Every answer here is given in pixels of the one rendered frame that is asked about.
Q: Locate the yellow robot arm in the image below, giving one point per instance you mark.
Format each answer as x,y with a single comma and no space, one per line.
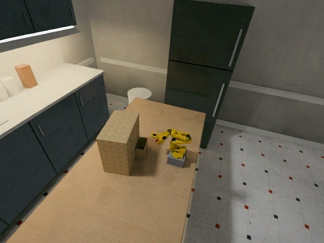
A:
177,135

